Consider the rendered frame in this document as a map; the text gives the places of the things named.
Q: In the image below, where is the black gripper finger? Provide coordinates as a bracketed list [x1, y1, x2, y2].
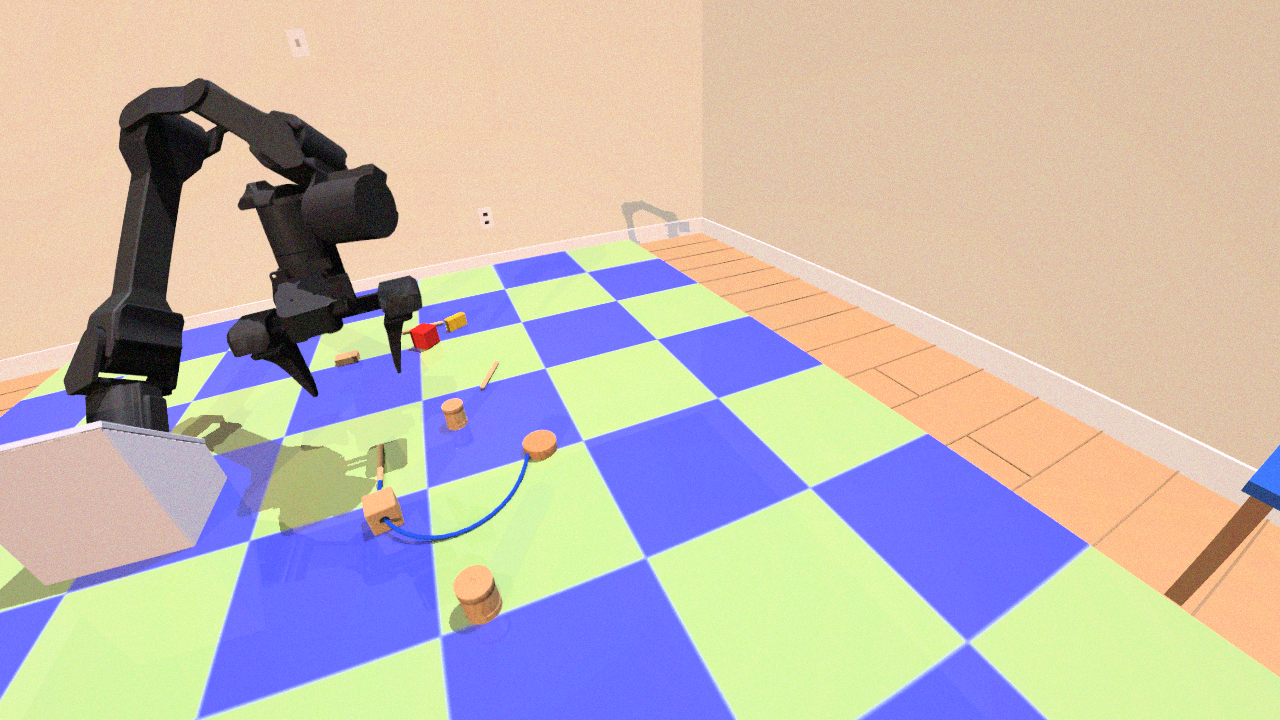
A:
[250, 333, 319, 398]
[383, 313, 413, 374]

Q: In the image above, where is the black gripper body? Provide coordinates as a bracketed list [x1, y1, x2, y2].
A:
[227, 243, 422, 357]

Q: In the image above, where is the blue string with wooden stick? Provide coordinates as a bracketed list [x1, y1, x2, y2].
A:
[378, 443, 529, 541]

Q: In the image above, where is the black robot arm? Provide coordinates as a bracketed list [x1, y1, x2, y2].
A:
[63, 78, 399, 432]

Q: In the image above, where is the red cube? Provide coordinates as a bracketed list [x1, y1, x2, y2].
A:
[410, 323, 442, 350]

